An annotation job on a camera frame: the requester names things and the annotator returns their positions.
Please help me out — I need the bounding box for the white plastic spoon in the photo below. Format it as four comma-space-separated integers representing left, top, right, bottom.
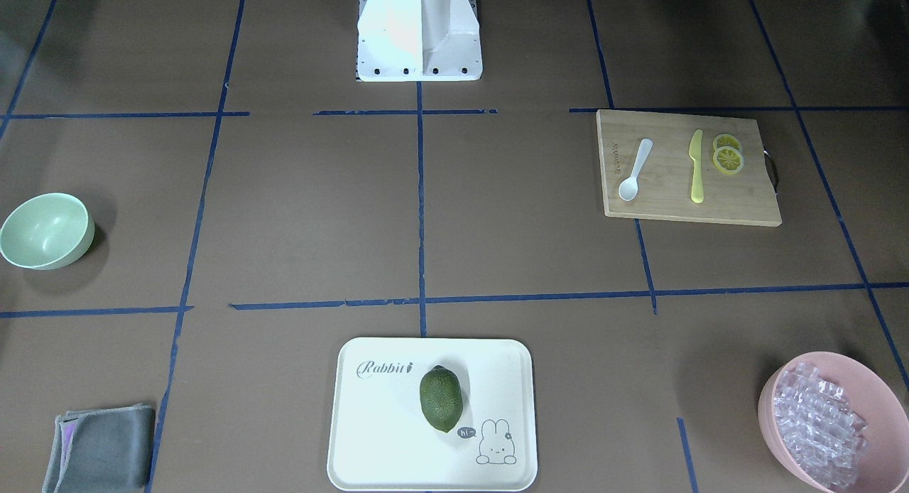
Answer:
618, 138, 653, 202

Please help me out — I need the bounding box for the light green bowl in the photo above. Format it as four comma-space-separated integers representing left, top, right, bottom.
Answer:
1, 193, 95, 271

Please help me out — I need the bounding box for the pink bowl with ice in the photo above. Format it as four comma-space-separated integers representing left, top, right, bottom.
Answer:
757, 352, 908, 492

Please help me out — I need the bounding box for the green avocado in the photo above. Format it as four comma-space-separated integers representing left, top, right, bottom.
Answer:
419, 364, 464, 433

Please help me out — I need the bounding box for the white rabbit tray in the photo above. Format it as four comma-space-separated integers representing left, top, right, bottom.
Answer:
327, 337, 538, 492

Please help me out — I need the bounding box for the bamboo cutting board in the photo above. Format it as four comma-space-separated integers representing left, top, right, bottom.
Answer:
595, 109, 782, 227

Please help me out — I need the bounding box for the yellow plastic knife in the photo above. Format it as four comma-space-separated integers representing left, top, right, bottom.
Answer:
688, 129, 704, 204

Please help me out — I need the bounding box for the upper lemon slice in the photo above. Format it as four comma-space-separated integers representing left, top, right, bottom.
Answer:
713, 133, 743, 152

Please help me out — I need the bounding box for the lemon slice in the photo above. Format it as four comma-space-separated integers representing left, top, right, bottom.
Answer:
713, 146, 744, 175
713, 133, 743, 152

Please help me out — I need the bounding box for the lower lemon slice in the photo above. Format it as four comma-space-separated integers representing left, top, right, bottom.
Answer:
713, 146, 744, 175

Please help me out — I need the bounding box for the grey folded cloth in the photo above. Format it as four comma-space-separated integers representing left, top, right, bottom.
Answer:
41, 403, 156, 492

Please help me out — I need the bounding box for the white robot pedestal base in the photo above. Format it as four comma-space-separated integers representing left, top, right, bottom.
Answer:
355, 0, 484, 82

